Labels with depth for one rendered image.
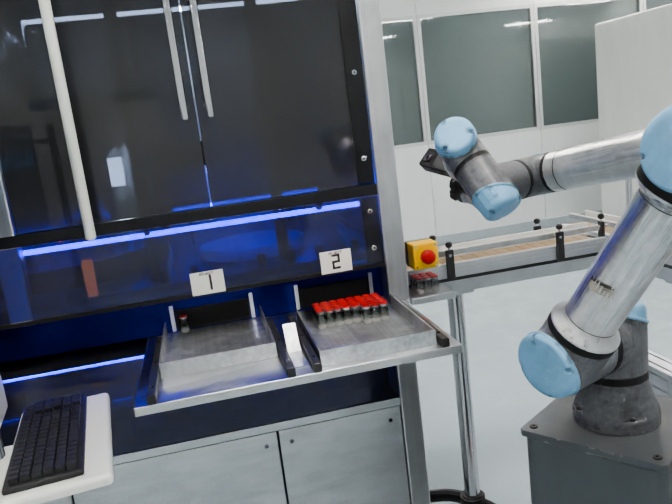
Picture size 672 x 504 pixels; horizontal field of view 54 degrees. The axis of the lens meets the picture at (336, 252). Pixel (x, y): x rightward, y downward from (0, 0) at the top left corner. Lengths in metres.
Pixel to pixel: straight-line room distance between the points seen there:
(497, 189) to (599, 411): 0.43
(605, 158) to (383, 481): 1.20
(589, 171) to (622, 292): 0.24
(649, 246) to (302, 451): 1.20
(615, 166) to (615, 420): 0.44
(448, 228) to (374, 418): 5.04
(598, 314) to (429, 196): 5.70
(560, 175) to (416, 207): 5.50
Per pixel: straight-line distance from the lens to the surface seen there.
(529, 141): 7.15
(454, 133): 1.21
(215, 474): 1.93
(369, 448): 1.97
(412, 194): 6.68
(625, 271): 1.05
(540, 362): 1.15
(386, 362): 1.44
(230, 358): 1.52
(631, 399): 1.30
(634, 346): 1.26
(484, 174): 1.20
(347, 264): 1.78
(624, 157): 1.17
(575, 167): 1.22
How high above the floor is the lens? 1.39
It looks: 11 degrees down
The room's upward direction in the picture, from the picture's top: 7 degrees counter-clockwise
